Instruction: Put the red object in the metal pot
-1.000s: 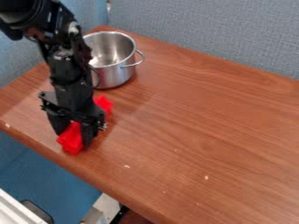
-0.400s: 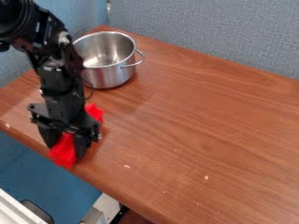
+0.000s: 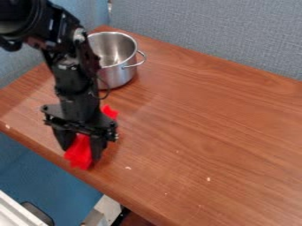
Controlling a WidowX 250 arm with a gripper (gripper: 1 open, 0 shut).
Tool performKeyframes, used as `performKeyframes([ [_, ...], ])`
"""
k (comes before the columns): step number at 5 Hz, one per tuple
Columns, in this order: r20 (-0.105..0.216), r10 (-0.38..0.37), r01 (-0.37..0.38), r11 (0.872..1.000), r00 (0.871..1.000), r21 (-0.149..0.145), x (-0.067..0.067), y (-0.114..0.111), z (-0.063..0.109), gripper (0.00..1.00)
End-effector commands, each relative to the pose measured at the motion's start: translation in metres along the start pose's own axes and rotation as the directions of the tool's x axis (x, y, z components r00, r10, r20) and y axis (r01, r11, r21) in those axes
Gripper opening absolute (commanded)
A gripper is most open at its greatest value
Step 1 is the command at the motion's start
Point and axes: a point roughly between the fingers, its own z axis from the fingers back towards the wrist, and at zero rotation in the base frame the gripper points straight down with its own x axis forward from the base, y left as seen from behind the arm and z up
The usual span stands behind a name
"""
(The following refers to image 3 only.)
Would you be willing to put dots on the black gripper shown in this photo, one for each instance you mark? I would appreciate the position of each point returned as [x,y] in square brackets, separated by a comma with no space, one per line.
[76,115]

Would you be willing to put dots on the red plastic block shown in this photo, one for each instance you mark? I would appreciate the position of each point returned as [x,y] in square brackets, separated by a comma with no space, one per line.
[79,154]

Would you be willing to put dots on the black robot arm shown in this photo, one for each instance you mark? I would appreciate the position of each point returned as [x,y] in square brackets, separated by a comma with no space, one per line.
[45,26]

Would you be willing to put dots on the metal pot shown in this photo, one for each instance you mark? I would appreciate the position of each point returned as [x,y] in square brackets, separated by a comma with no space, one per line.
[120,57]

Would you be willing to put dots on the white radiator panel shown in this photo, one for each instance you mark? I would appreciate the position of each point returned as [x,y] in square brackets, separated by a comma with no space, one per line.
[15,215]

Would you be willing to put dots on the white table leg bracket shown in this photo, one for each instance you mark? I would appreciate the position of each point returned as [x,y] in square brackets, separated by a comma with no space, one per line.
[104,213]

